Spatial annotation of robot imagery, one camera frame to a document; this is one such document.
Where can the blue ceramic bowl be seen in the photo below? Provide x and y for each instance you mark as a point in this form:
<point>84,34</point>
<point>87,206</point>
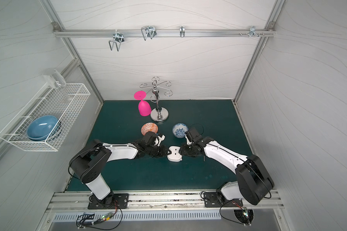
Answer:
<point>43,127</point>

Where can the blue white patterned bowl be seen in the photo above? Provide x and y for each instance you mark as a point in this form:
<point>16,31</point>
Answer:
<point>179,130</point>

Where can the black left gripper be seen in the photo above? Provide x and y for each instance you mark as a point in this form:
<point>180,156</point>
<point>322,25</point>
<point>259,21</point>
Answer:
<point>162,151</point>

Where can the metal corner hook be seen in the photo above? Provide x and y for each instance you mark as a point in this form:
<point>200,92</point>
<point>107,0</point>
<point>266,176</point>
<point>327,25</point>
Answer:
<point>252,33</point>

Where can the pink plastic goblet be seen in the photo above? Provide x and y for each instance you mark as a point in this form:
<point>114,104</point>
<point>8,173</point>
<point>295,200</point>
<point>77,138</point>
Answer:
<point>143,106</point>

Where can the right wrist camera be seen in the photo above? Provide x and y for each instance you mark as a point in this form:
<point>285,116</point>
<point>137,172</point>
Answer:
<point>192,136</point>

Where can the aluminium top rail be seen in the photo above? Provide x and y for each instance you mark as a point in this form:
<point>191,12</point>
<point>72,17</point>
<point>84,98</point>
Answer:
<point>161,33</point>

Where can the orange patterned bowl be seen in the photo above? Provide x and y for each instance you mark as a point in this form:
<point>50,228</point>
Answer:
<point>149,127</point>

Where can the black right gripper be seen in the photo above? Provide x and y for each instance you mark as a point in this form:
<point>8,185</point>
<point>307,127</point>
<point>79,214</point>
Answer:
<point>185,150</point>

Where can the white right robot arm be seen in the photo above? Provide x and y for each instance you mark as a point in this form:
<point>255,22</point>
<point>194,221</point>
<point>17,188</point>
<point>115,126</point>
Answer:
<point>253,181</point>

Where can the base wiring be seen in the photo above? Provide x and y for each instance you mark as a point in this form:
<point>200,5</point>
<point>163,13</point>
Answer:
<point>237,215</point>
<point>98,219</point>

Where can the small metal hook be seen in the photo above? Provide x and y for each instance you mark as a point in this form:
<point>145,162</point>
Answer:
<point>182,31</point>

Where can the right base wiring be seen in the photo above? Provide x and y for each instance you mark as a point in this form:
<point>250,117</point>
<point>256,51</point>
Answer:
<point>237,215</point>

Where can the white wire basket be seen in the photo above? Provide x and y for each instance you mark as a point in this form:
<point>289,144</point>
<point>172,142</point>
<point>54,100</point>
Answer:
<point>64,103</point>

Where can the chrome glass holder stand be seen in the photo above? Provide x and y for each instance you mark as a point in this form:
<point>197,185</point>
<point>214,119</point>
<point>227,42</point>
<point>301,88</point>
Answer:
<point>159,114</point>

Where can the left base wiring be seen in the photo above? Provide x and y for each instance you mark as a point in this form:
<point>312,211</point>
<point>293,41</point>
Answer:
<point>98,219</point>

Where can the metal double hook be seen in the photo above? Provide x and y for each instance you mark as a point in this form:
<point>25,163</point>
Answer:
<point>116,42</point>

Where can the white alarm clock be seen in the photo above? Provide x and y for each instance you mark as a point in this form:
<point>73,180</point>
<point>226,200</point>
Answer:
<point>174,156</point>

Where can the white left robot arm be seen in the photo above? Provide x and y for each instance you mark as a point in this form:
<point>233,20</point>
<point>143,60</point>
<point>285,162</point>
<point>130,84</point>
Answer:
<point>89,162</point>

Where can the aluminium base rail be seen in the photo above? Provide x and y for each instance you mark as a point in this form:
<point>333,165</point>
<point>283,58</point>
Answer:
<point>138,200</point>

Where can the clear wine glass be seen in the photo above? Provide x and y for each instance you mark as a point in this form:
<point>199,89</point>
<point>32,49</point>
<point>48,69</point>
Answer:
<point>54,78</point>

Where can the metal loop hook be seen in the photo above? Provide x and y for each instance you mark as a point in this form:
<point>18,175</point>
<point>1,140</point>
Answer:
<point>148,32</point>

